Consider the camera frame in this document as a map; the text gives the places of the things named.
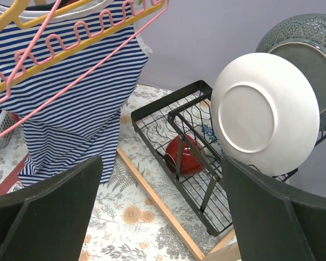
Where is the black wire dish rack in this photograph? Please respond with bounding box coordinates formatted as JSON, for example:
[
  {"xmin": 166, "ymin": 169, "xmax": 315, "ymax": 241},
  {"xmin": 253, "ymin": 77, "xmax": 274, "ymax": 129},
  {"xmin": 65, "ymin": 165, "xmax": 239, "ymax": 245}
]
[{"xmin": 130, "ymin": 79, "xmax": 326, "ymax": 237}]

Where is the white plastic laundry basket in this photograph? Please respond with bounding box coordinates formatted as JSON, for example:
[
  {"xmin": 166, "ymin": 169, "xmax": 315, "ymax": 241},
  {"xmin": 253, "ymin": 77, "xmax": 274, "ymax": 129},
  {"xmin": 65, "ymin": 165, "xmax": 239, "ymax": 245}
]
[{"xmin": 0, "ymin": 109, "xmax": 18, "ymax": 149}]

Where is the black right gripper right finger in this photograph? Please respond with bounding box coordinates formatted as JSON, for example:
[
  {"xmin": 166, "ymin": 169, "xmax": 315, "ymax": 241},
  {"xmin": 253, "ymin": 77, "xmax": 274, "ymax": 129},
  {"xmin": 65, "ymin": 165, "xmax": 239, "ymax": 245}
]
[{"xmin": 222, "ymin": 156, "xmax": 326, "ymax": 260}]

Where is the teal patterned ceramic plate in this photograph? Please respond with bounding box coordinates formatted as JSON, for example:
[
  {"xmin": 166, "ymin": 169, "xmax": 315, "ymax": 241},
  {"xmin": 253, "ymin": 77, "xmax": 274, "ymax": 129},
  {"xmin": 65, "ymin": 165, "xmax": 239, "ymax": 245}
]
[{"xmin": 256, "ymin": 14, "xmax": 326, "ymax": 131}]

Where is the blue white striped tank top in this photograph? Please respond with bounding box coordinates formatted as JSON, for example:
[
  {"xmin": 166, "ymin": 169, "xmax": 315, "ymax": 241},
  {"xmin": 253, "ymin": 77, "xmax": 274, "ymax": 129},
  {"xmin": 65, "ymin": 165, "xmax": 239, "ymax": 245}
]
[{"xmin": 0, "ymin": 1, "xmax": 152, "ymax": 187}]

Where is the thin pink wire hanger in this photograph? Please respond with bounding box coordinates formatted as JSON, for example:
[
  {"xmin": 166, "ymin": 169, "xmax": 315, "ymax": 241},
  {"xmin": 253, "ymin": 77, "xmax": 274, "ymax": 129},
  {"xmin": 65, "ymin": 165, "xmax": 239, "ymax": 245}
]
[{"xmin": 0, "ymin": 0, "xmax": 170, "ymax": 146}]

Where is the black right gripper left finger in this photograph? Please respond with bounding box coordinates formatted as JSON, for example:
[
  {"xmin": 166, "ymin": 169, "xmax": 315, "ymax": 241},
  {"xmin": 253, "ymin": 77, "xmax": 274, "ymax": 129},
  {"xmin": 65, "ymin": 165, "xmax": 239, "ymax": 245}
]
[{"xmin": 0, "ymin": 156, "xmax": 103, "ymax": 260}]

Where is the yellow plastic hanger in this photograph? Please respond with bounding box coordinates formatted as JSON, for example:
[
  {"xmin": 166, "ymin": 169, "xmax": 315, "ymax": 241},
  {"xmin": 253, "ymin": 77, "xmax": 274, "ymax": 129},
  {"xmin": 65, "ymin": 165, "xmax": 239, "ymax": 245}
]
[{"xmin": 0, "ymin": 0, "xmax": 165, "ymax": 98}]

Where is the red ceramic bowl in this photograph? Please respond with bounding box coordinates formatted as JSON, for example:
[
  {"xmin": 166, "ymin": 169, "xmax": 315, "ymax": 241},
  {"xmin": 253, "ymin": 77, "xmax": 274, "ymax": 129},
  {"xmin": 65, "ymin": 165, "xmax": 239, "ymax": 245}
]
[{"xmin": 164, "ymin": 136, "xmax": 204, "ymax": 177}]

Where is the floral table mat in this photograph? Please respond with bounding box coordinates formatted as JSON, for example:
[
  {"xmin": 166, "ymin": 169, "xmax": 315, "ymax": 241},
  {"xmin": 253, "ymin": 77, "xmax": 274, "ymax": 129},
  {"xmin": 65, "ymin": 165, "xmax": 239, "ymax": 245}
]
[{"xmin": 0, "ymin": 83, "xmax": 241, "ymax": 261}]

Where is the wooden clothes rack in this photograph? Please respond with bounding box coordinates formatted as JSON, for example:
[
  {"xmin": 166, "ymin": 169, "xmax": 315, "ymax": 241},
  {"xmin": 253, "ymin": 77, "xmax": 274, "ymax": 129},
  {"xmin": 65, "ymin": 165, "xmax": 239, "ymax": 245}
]
[{"xmin": 117, "ymin": 148, "xmax": 241, "ymax": 260}]

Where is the white ceramic plate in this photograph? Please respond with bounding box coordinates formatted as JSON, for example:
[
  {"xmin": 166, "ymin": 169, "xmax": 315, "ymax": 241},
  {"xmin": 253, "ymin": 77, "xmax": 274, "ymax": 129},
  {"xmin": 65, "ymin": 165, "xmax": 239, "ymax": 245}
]
[{"xmin": 211, "ymin": 53, "xmax": 320, "ymax": 176}]

